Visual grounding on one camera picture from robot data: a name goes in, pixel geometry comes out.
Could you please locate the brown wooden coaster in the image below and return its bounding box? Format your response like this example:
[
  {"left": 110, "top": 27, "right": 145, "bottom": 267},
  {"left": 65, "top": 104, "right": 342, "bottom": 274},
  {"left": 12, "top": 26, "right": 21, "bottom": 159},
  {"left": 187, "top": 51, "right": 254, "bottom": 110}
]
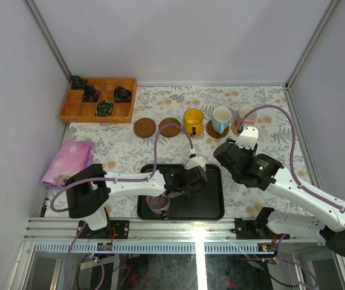
[
  {"left": 159, "top": 118, "right": 181, "bottom": 138},
  {"left": 206, "top": 121, "right": 230, "bottom": 139},
  {"left": 134, "top": 118, "right": 156, "bottom": 138}
]

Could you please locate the pink mug cream inside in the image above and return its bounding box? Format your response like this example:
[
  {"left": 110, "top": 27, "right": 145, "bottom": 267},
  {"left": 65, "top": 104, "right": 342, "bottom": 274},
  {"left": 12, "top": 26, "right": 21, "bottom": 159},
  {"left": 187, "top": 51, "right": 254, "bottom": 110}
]
[{"left": 236, "top": 106, "right": 257, "bottom": 132}]

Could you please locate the blue mug cream inside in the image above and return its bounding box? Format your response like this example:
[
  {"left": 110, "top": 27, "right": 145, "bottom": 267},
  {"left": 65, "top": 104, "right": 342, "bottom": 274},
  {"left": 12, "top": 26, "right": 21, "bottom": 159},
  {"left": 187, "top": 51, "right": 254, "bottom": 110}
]
[{"left": 211, "top": 107, "right": 232, "bottom": 134}]

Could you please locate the yellow glass cup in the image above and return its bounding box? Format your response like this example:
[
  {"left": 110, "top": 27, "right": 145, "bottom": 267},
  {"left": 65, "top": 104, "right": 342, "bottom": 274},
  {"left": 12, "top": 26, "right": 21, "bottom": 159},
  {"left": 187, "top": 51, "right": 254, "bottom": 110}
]
[{"left": 183, "top": 109, "right": 204, "bottom": 136}]

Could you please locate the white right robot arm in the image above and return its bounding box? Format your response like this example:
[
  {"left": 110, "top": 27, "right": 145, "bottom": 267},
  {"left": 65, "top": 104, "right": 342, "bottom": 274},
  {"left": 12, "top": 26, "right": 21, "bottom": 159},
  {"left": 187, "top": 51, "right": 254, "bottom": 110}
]
[{"left": 213, "top": 140, "right": 345, "bottom": 257}]

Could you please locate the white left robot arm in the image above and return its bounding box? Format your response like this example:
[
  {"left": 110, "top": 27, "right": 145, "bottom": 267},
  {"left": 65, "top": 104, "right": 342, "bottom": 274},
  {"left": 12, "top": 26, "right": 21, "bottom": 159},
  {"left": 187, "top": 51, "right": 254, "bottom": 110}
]
[{"left": 65, "top": 161, "right": 207, "bottom": 239}]

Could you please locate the mauve mug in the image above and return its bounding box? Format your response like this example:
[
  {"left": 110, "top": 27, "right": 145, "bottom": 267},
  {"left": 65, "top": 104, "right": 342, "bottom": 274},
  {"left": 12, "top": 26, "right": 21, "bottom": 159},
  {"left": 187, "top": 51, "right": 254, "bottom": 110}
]
[{"left": 146, "top": 196, "right": 170, "bottom": 220}]

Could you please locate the black serving tray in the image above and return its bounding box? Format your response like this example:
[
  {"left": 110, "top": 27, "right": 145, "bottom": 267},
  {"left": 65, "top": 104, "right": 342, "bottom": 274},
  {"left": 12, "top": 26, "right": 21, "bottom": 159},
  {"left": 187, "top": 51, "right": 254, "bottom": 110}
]
[{"left": 137, "top": 164, "right": 225, "bottom": 221}]

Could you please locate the dark rolled fabric bundle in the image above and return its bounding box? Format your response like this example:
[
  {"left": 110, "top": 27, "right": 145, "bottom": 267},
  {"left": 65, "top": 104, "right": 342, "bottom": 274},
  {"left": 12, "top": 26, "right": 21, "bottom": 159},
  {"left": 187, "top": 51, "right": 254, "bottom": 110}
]
[
  {"left": 70, "top": 75, "right": 87, "bottom": 90},
  {"left": 82, "top": 85, "right": 100, "bottom": 103},
  {"left": 114, "top": 86, "right": 132, "bottom": 103}
]

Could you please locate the purple patterned cloth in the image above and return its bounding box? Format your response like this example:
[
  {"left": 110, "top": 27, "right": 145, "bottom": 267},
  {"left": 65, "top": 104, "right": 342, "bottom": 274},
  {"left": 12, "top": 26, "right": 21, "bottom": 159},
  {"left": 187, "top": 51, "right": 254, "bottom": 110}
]
[{"left": 41, "top": 140, "right": 95, "bottom": 189}]

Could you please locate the orange wooden divided tray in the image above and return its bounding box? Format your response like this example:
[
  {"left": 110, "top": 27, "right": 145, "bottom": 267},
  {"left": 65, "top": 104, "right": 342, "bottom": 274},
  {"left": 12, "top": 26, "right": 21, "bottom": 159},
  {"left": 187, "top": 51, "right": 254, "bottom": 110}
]
[{"left": 59, "top": 78, "right": 137, "bottom": 123}]

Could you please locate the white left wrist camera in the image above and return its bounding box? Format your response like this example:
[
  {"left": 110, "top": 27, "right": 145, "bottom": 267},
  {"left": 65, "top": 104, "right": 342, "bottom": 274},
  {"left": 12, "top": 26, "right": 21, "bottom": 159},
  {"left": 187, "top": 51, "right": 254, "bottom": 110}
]
[{"left": 184, "top": 154, "right": 207, "bottom": 171}]

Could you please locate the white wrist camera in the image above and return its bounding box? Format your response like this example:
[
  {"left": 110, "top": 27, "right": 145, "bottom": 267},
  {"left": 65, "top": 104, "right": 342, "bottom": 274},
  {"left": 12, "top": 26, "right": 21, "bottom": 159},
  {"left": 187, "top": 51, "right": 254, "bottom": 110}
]
[
  {"left": 184, "top": 154, "right": 207, "bottom": 171},
  {"left": 236, "top": 126, "right": 259, "bottom": 150}
]

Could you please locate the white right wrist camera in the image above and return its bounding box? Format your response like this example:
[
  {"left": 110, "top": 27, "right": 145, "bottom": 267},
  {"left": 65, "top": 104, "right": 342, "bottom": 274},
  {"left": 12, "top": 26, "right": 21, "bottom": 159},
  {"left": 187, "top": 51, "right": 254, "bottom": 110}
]
[{"left": 236, "top": 126, "right": 259, "bottom": 150}]

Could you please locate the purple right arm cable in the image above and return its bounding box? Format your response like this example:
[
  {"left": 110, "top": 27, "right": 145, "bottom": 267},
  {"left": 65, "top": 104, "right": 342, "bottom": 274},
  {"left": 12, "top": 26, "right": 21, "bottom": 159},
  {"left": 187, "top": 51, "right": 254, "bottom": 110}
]
[{"left": 237, "top": 104, "right": 345, "bottom": 288}]

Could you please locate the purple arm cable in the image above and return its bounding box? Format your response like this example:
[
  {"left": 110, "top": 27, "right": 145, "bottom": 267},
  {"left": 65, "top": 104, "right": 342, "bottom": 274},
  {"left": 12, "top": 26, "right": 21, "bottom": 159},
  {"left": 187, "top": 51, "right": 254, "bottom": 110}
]
[
  {"left": 237, "top": 104, "right": 345, "bottom": 288},
  {"left": 50, "top": 124, "right": 196, "bottom": 290}
]

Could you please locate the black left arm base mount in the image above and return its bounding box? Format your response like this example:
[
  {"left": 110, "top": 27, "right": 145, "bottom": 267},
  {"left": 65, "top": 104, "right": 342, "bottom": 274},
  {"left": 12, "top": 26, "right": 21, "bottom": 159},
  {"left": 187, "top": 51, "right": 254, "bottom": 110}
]
[{"left": 79, "top": 220, "right": 130, "bottom": 240}]

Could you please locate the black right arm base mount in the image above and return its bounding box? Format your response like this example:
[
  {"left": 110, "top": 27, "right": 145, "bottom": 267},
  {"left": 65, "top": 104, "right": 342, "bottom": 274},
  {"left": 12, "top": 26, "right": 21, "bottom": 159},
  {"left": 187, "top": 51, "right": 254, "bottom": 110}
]
[{"left": 229, "top": 207, "right": 284, "bottom": 240}]

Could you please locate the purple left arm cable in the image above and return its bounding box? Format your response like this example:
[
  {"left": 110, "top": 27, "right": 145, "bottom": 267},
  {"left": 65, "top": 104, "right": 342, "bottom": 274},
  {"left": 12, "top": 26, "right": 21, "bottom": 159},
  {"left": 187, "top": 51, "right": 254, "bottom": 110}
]
[{"left": 50, "top": 124, "right": 196, "bottom": 290}]

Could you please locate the aluminium front frame rail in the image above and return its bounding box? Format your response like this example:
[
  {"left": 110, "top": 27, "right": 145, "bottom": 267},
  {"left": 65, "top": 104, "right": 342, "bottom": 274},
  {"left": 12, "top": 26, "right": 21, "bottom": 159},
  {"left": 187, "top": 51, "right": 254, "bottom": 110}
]
[{"left": 24, "top": 216, "right": 345, "bottom": 242}]

